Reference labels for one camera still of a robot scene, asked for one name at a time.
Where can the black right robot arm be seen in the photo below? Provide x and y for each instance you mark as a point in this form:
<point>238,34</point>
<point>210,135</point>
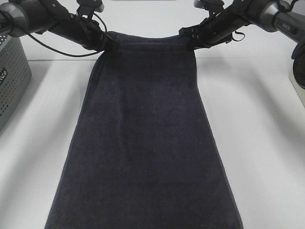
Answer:
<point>269,15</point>

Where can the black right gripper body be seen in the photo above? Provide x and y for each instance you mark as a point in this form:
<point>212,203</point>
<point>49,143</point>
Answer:
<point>218,28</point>

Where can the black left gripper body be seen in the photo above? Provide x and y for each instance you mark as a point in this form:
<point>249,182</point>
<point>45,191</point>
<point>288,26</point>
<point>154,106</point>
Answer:
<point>86,33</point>

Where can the dark grey towel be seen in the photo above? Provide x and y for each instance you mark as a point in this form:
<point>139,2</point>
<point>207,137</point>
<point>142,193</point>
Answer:
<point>143,155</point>

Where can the beige box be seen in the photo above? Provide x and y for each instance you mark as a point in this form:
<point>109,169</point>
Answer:
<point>299,90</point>

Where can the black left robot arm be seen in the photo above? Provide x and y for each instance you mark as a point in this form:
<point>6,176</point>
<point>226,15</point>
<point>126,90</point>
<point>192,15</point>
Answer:
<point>24,17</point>

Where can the grey perforated plastic basket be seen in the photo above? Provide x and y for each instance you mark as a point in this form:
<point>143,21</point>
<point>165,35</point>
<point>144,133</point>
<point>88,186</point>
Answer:
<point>15,75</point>

